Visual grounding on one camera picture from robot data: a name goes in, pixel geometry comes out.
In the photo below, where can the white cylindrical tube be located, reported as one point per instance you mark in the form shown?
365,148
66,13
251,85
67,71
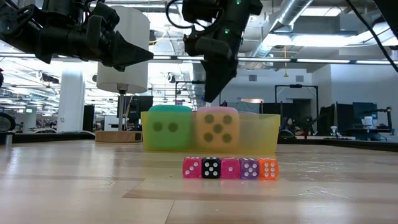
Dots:
124,77

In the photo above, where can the small orange die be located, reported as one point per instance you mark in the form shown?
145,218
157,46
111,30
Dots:
268,169

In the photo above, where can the small dark desktop monitor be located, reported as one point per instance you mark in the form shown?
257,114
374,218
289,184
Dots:
365,109

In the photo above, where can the large turquoise foam die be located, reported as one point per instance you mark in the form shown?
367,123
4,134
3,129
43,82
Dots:
169,127

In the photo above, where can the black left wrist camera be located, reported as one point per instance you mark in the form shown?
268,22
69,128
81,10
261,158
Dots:
104,12

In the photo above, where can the small pink translucent die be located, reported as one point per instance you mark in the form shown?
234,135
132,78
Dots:
192,168
230,168

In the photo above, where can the black monitor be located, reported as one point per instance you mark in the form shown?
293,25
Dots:
143,107

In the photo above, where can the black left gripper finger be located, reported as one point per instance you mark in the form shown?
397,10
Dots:
130,53

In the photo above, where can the small black die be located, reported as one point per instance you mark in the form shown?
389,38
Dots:
211,168

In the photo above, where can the silver slanted air duct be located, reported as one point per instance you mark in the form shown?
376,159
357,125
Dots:
292,9

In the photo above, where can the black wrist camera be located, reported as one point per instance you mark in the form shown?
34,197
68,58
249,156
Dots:
208,46
104,12

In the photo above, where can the ceiling light strip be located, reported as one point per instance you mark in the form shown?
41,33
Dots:
323,61
174,58

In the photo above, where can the white round column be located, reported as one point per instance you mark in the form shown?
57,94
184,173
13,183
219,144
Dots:
71,102

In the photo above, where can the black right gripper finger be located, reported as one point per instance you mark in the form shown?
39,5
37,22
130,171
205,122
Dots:
220,81

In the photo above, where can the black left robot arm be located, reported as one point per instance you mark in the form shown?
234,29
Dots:
18,28

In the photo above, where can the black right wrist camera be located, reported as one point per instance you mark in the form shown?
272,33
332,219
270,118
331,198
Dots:
208,46

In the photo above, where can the black aluminium table frame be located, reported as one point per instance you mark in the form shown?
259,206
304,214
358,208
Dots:
357,144

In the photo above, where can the large pink foam die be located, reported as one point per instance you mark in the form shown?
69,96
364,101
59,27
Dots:
217,127

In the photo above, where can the white cup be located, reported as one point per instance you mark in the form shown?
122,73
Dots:
368,122

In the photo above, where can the yellow translucent plastic bin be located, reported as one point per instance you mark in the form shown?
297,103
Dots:
259,133

